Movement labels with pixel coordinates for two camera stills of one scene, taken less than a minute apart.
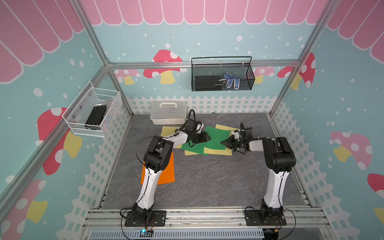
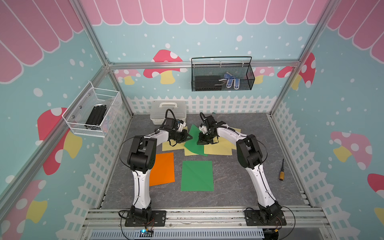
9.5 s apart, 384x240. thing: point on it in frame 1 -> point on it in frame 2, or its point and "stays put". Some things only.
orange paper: x=167 y=175 stays put
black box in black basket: x=207 y=83 stays put
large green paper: x=217 y=135 -> x=197 y=176
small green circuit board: x=145 y=233 stays put
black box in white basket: x=95 y=117 stays put
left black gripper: x=203 y=135 -> x=183 y=138
